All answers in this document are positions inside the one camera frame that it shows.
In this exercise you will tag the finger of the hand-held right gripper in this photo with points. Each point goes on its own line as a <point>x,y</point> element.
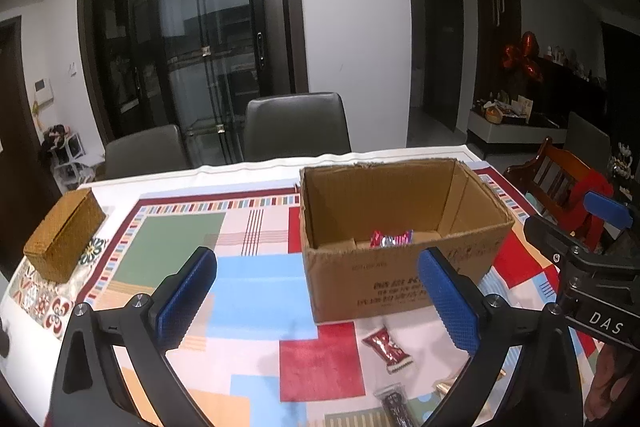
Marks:
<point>610,209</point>
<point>555,237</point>

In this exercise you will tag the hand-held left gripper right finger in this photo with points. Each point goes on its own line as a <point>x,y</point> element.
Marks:
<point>450,302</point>

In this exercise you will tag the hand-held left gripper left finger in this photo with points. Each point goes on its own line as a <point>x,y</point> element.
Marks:
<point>184,294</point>

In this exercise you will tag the cardboard box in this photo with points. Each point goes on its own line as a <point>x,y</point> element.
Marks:
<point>400,287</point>

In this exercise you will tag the dark red snack packet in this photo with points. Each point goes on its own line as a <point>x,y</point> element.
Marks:
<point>387,347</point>

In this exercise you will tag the pink snack packet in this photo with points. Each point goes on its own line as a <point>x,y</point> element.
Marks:
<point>391,239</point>

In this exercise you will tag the person's right hand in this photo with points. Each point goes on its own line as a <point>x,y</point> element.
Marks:
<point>612,382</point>

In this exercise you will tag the red cloth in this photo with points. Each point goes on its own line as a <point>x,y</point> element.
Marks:
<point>595,187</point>

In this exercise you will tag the brown wooden chair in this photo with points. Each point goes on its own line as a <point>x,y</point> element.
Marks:
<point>545,177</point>

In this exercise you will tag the colourful block pattern tablecloth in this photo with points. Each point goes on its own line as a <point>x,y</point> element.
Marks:
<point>250,287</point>

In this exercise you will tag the grey upholstered chair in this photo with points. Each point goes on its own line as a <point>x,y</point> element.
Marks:
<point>587,139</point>

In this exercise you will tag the gold snack packet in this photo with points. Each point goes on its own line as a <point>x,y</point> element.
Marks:
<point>445,388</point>

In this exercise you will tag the white low cabinet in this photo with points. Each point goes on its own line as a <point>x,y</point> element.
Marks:
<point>510,134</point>

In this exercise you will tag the black long snack packet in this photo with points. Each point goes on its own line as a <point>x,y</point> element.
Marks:
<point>396,404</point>

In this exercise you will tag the dark sideboard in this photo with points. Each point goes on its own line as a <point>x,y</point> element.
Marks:
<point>575,92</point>

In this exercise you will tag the woven wicker box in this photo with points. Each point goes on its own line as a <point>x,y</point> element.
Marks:
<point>62,237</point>

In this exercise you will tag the floral patterned placemat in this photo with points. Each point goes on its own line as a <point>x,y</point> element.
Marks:
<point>45,302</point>

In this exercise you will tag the grey leather dining chair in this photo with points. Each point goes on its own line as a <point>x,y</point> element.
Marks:
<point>297,127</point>
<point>145,152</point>

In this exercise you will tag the white shoe rack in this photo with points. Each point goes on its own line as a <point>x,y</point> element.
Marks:
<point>70,162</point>

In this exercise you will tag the red foil balloons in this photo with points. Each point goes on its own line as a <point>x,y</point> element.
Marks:
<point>522,57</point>

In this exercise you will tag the black mug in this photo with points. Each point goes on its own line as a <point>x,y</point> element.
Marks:
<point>3,337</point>

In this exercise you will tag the dark tall cabinet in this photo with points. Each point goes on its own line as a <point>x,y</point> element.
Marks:
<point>495,17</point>

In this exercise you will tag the brown wooden door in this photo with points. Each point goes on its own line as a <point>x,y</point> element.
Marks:
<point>10,132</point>

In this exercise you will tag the white intercom panel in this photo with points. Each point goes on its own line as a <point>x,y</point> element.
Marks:
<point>44,89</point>

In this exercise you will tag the dark glass sliding door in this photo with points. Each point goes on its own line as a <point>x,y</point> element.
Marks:
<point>200,32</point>

